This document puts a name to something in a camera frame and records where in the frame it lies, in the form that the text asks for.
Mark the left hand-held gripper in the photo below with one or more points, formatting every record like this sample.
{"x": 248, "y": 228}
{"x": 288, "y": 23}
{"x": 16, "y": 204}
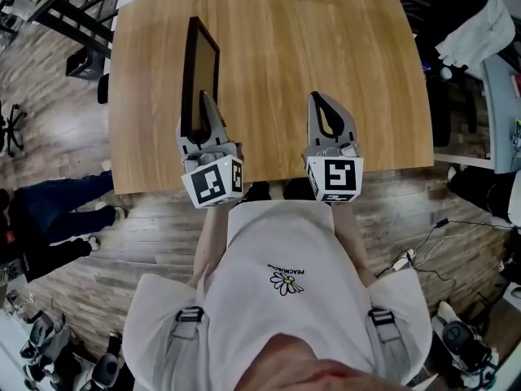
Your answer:
{"x": 211, "y": 181}

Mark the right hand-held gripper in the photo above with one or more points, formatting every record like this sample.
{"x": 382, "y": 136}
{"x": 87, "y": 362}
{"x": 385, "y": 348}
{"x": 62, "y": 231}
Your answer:
{"x": 335, "y": 175}

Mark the dark picture frame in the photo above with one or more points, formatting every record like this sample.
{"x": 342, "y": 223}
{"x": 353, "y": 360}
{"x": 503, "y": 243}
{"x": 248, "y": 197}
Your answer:
{"x": 199, "y": 67}

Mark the person's left forearm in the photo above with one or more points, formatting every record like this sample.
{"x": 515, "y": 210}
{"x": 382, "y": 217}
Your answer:
{"x": 211, "y": 238}

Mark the person's right forearm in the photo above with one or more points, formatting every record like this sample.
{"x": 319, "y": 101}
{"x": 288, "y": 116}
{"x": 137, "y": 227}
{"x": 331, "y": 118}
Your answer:
{"x": 350, "y": 238}

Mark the person's black right shoe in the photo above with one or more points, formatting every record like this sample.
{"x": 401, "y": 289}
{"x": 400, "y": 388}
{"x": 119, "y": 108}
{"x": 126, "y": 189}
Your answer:
{"x": 298, "y": 187}

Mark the person's black shoe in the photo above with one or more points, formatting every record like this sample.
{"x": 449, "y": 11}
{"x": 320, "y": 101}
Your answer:
{"x": 298, "y": 187}
{"x": 257, "y": 191}

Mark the wooden table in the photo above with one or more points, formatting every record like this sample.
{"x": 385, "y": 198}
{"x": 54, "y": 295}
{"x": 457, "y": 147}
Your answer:
{"x": 277, "y": 67}

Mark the person's black left shoe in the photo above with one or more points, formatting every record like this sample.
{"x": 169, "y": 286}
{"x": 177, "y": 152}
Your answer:
{"x": 257, "y": 191}

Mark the black office chair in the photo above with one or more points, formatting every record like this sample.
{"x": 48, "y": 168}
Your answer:
{"x": 452, "y": 96}

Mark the black box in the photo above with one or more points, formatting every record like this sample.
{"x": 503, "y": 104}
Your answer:
{"x": 84, "y": 65}

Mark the black power adapter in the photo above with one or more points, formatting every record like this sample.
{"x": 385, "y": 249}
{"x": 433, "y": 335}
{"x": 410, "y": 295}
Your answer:
{"x": 442, "y": 222}

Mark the black metal railing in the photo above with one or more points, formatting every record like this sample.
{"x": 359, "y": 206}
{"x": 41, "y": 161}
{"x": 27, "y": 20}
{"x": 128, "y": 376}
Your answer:
{"x": 77, "y": 27}

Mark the white power strip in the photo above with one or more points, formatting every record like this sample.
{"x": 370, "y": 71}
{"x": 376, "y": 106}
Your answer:
{"x": 405, "y": 259}

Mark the white cloth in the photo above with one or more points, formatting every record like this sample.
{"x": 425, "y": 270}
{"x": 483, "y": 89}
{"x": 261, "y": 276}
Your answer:
{"x": 476, "y": 35}

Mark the black bag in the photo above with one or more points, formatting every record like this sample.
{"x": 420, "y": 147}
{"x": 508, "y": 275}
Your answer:
{"x": 484, "y": 194}

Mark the grey desk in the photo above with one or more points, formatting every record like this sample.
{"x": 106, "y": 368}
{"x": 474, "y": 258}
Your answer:
{"x": 502, "y": 108}

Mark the black office chair base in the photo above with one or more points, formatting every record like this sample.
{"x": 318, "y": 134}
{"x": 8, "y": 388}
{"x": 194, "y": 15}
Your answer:
{"x": 14, "y": 126}

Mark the person's white t-shirt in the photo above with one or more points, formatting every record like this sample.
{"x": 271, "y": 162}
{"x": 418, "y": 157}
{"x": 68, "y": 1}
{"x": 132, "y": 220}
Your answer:
{"x": 285, "y": 312}

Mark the person's face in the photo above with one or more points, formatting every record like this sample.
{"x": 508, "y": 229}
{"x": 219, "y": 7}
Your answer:
{"x": 317, "y": 365}

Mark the white and black device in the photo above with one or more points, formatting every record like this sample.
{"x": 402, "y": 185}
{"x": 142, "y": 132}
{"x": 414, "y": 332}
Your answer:
{"x": 464, "y": 340}

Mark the pile of grey devices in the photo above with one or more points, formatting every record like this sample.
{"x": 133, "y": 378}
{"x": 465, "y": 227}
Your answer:
{"x": 61, "y": 357}

